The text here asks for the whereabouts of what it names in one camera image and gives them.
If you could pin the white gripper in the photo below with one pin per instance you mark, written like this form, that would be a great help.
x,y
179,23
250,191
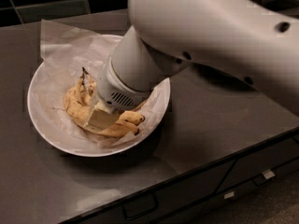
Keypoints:
x,y
116,92

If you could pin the dark drawer handle right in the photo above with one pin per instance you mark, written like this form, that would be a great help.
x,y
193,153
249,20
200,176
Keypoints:
x,y
264,178

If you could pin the large white bowl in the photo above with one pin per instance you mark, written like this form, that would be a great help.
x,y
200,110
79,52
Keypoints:
x,y
59,140

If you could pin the yellow spotted banana bunch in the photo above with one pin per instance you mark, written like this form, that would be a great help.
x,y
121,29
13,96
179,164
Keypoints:
x,y
77,104

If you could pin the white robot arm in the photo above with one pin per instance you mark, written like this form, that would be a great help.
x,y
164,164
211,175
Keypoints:
x,y
238,37

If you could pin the dark drawer handle left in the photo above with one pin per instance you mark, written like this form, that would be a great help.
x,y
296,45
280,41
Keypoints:
x,y
139,207

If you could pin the dark drawer handle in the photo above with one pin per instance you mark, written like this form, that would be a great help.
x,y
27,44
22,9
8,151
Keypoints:
x,y
264,178
139,207

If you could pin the white paper liner in large bowl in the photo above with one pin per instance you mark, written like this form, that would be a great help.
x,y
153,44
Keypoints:
x,y
65,53

